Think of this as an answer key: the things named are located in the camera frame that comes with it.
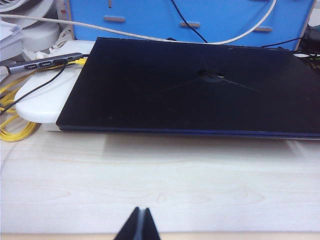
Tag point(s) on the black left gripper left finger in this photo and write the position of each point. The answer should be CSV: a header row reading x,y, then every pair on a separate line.
x,y
131,228

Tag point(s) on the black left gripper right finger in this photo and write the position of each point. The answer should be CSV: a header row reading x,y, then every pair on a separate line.
x,y
150,230

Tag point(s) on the dark blue closed laptop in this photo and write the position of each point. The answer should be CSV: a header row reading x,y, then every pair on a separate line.
x,y
150,87

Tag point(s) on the white laptop riser stand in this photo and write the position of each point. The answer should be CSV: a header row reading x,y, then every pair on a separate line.
x,y
45,100

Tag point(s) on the grey usb hub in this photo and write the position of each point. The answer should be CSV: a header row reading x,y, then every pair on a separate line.
x,y
45,64

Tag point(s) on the grey usb hub lead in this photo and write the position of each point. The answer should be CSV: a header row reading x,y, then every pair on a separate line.
x,y
4,69

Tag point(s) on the blue wooden organizer box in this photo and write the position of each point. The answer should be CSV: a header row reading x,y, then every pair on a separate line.
x,y
150,15

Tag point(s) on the white desk fan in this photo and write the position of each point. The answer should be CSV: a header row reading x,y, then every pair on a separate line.
x,y
37,35

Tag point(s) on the white paper stack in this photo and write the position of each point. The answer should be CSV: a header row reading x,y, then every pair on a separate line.
x,y
8,37

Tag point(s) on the green-edged black mouse pad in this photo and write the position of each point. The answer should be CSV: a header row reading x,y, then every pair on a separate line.
x,y
312,62

